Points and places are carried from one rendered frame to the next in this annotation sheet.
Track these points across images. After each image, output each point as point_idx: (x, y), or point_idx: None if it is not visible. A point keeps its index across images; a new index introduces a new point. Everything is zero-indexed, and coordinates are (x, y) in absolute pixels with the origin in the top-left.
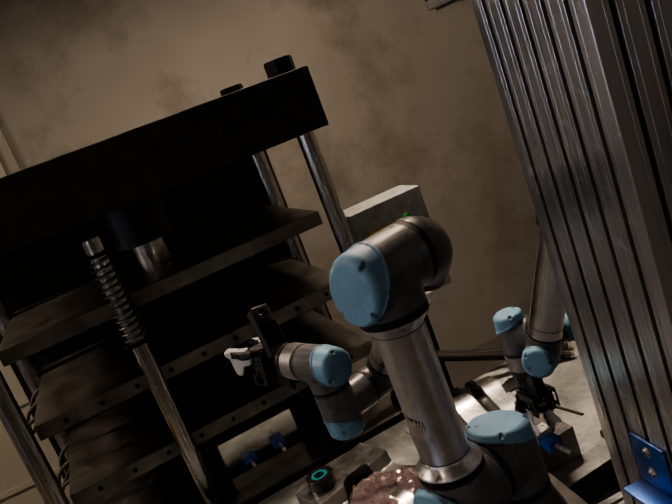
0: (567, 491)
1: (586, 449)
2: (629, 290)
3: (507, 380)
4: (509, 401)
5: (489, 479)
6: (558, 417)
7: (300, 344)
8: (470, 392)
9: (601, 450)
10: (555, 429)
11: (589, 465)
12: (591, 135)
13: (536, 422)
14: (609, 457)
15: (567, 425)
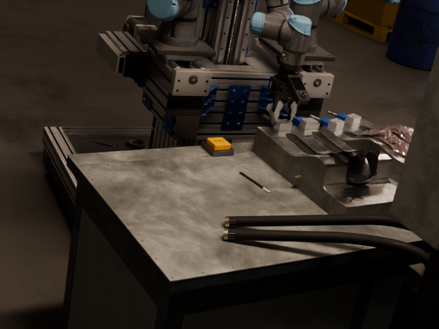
0: (277, 47)
1: (247, 153)
2: None
3: (304, 92)
4: (305, 155)
5: None
6: (268, 105)
7: None
8: (341, 152)
9: (237, 149)
10: (270, 129)
11: (249, 145)
12: None
13: (283, 139)
14: (233, 143)
15: (260, 128)
